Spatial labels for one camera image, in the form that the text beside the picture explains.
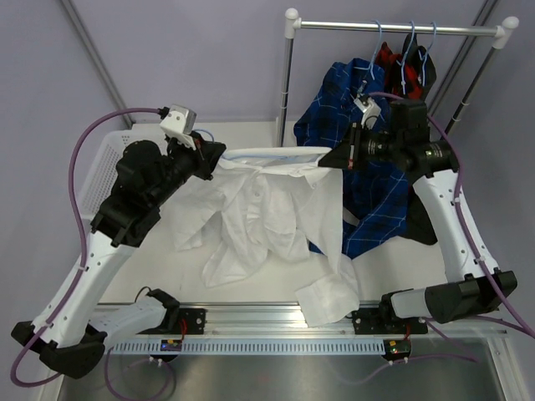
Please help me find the blue shirt wire hanger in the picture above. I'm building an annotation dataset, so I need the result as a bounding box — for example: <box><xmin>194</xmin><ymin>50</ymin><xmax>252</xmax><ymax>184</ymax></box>
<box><xmin>358</xmin><ymin>19</ymin><xmax>383</xmax><ymax>94</ymax></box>

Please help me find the red shirt wire hanger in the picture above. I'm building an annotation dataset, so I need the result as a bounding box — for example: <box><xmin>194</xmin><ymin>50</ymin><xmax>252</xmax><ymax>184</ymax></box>
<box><xmin>399</xmin><ymin>20</ymin><xmax>417</xmax><ymax>95</ymax></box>

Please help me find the white plastic basket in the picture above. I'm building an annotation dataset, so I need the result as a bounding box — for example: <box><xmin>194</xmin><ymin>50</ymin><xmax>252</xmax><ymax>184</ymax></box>
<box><xmin>77</xmin><ymin>127</ymin><xmax>166</xmax><ymax>221</ymax></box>

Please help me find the light blue wire hanger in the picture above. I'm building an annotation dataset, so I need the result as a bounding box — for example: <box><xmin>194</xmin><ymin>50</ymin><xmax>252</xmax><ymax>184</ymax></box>
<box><xmin>194</xmin><ymin>128</ymin><xmax>305</xmax><ymax>161</ymax></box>

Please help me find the black pinstripe shirt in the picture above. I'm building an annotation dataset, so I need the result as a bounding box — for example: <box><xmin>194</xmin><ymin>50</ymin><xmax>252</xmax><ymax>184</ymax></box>
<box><xmin>403</xmin><ymin>44</ymin><xmax>437</xmax><ymax>246</ymax></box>

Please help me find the white slotted cable duct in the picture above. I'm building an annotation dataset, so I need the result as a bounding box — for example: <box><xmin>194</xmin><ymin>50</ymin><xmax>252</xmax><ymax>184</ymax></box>
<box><xmin>112</xmin><ymin>338</ymin><xmax>385</xmax><ymax>356</ymax></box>

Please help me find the blue plaid shirt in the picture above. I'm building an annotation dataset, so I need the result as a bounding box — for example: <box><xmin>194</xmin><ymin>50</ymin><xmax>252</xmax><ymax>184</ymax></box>
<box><xmin>293</xmin><ymin>58</ymin><xmax>409</xmax><ymax>259</ymax></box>

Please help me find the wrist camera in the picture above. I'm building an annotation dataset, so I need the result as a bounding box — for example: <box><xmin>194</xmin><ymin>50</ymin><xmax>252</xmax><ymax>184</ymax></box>
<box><xmin>353</xmin><ymin>94</ymin><xmax>381</xmax><ymax>130</ymax></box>
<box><xmin>160</xmin><ymin>104</ymin><xmax>196</xmax><ymax>150</ymax></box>

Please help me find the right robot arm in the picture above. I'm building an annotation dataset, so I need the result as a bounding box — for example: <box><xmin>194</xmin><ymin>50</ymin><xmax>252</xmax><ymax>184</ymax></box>
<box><xmin>318</xmin><ymin>97</ymin><xmax>517</xmax><ymax>332</ymax></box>

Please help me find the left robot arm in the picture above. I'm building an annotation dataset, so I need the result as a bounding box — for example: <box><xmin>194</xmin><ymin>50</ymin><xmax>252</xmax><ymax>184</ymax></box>
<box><xmin>12</xmin><ymin>133</ymin><xmax>227</xmax><ymax>379</ymax></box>

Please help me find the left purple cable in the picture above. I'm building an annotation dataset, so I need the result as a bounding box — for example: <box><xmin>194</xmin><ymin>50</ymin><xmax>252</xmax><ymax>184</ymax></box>
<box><xmin>10</xmin><ymin>107</ymin><xmax>171</xmax><ymax>397</ymax></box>

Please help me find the red black plaid shirt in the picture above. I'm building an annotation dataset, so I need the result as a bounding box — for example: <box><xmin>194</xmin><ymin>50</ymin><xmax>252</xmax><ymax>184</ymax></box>
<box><xmin>375</xmin><ymin>42</ymin><xmax>423</xmax><ymax>99</ymax></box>

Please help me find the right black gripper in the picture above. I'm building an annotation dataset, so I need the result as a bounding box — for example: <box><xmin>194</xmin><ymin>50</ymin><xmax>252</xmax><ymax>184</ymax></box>
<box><xmin>321</xmin><ymin>122</ymin><xmax>405</xmax><ymax>171</ymax></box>

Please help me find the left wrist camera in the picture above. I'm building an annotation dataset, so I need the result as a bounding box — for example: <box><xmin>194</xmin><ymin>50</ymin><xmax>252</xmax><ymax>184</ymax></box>
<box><xmin>160</xmin><ymin>104</ymin><xmax>196</xmax><ymax>150</ymax></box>

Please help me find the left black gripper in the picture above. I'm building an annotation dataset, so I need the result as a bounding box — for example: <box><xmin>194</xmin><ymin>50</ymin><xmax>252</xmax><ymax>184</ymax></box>
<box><xmin>146</xmin><ymin>130</ymin><xmax>222</xmax><ymax>208</ymax></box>

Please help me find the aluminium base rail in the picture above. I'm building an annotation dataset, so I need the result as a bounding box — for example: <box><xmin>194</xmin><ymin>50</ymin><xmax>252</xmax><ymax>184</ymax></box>
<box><xmin>91</xmin><ymin>301</ymin><xmax>508</xmax><ymax>338</ymax></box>

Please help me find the white shirt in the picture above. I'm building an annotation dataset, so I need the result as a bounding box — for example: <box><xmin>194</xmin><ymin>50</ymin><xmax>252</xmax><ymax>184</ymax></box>
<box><xmin>164</xmin><ymin>146</ymin><xmax>360</xmax><ymax>327</ymax></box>

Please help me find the white and silver clothes rack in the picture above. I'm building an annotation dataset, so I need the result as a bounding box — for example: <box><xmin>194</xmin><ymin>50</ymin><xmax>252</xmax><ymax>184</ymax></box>
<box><xmin>276</xmin><ymin>8</ymin><xmax>520</xmax><ymax>146</ymax></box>

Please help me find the grey frame post left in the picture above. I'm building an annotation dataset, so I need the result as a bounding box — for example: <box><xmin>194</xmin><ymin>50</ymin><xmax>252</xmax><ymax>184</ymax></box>
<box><xmin>58</xmin><ymin>0</ymin><xmax>126</xmax><ymax>109</ymax></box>

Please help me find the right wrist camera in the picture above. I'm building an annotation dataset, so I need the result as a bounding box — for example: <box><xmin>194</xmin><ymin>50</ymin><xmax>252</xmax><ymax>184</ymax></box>
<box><xmin>353</xmin><ymin>94</ymin><xmax>381</xmax><ymax>130</ymax></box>

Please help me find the grey frame post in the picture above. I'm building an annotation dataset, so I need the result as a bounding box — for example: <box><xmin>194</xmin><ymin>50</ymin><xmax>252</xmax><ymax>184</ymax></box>
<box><xmin>429</xmin><ymin>0</ymin><xmax>501</xmax><ymax>114</ymax></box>
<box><xmin>58</xmin><ymin>0</ymin><xmax>126</xmax><ymax>109</ymax></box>

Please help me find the black shirt wire hanger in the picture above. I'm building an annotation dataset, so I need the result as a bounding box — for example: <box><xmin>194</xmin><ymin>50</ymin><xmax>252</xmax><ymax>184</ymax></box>
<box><xmin>418</xmin><ymin>21</ymin><xmax>437</xmax><ymax>87</ymax></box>

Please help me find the grey frame post right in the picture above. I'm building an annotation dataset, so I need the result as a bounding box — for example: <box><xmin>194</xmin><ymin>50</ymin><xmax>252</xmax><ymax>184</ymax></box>
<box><xmin>429</xmin><ymin>0</ymin><xmax>501</xmax><ymax>114</ymax></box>

